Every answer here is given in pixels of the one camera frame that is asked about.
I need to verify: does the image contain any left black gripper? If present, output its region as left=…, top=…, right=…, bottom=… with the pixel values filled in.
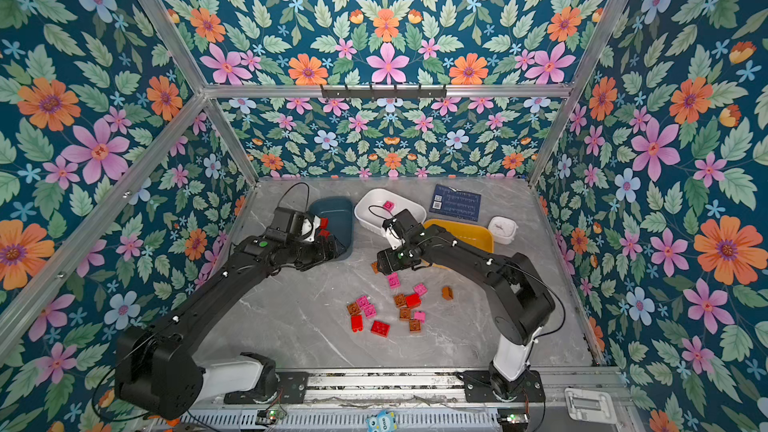
left=284, top=233, right=350, bottom=270

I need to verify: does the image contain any pink double lego brick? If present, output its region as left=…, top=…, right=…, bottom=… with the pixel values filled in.
left=387, top=273, right=401, bottom=289

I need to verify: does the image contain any orange lego brick cluster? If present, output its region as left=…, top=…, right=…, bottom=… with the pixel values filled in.
left=347, top=303, right=361, bottom=316

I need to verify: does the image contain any pink lego brick cluster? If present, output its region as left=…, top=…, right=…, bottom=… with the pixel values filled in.
left=355, top=295, right=377, bottom=319

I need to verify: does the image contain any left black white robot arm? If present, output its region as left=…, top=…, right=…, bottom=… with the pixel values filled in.
left=114, top=230, right=346, bottom=419

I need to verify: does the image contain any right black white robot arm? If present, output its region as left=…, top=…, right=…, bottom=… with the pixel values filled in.
left=376, top=210, right=556, bottom=401

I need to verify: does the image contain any white plastic container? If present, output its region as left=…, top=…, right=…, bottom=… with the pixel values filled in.
left=354, top=188, right=427, bottom=237

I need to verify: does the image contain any dark blue printed card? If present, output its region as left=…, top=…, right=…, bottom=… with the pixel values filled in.
left=429, top=184, right=482, bottom=222

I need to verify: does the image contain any teal plastic container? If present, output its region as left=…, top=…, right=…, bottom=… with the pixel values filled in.
left=309, top=196, right=355, bottom=261

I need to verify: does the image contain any orange brown lego brick center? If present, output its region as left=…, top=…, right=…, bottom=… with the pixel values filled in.
left=394, top=294, right=407, bottom=308

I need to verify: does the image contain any yellow plastic container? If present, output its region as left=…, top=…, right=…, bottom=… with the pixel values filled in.
left=424, top=219, right=495, bottom=253

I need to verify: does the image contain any orange lego brick bottom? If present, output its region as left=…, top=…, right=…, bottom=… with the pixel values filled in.
left=409, top=319, right=422, bottom=333

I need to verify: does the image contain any large red lego brick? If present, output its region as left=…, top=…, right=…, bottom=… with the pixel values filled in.
left=370, top=320, right=391, bottom=338

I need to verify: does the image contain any small white round dish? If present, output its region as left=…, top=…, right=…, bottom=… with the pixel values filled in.
left=487, top=216, right=519, bottom=245

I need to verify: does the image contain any blue owl toy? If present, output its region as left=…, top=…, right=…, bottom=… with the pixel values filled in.
left=366, top=411, right=398, bottom=432

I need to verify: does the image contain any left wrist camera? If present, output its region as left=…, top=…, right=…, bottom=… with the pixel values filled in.
left=264, top=207, right=326, bottom=243

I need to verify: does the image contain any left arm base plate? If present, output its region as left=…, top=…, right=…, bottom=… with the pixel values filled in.
left=224, top=371, right=310, bottom=405

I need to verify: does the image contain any black hook rail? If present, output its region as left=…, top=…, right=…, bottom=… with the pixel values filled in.
left=320, top=85, right=448, bottom=100

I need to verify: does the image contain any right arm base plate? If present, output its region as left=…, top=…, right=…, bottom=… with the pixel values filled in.
left=456, top=369, right=546, bottom=403

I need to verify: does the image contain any white device on rail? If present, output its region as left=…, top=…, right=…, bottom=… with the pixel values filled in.
left=564, top=388, right=618, bottom=425

